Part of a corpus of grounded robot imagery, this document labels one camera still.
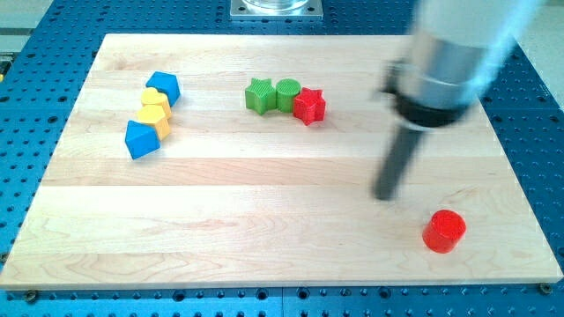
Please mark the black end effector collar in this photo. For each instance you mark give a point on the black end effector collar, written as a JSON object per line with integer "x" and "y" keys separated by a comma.
{"x": 416, "y": 113}

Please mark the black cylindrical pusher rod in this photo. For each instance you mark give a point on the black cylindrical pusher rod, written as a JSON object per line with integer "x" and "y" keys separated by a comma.
{"x": 404, "y": 144}

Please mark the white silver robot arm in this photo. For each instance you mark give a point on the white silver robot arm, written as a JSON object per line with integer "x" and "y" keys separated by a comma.
{"x": 456, "y": 51}

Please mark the red star block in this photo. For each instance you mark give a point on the red star block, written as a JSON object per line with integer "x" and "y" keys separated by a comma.
{"x": 309, "y": 106}

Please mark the green star block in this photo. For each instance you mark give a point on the green star block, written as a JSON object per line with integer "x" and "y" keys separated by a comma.
{"x": 260, "y": 95}

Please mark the red cylinder block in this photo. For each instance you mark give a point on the red cylinder block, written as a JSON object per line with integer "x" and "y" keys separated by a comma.
{"x": 443, "y": 231}

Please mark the green cylinder block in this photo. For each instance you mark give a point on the green cylinder block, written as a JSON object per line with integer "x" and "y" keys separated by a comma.
{"x": 287, "y": 89}

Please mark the light wooden board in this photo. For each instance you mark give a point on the light wooden board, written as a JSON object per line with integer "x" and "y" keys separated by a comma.
{"x": 237, "y": 199}

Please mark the blue pentagon block upper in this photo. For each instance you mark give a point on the blue pentagon block upper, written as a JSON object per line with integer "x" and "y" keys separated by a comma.
{"x": 166, "y": 83}

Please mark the blue pentagon block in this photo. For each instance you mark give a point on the blue pentagon block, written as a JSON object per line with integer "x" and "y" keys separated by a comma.
{"x": 140, "y": 139}
{"x": 166, "y": 83}

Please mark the yellow hexagon block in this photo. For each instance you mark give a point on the yellow hexagon block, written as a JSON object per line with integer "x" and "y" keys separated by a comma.
{"x": 155, "y": 117}

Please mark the yellow heart block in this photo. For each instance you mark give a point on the yellow heart block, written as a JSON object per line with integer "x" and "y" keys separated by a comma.
{"x": 151, "y": 96}

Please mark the blue pentagon block lower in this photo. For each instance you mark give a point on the blue pentagon block lower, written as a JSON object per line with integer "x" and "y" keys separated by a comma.
{"x": 140, "y": 139}

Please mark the blue perforated metal table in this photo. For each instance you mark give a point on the blue perforated metal table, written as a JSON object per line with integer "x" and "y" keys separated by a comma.
{"x": 45, "y": 79}

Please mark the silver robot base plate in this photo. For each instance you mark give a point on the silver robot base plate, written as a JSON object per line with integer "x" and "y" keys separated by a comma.
{"x": 275, "y": 9}

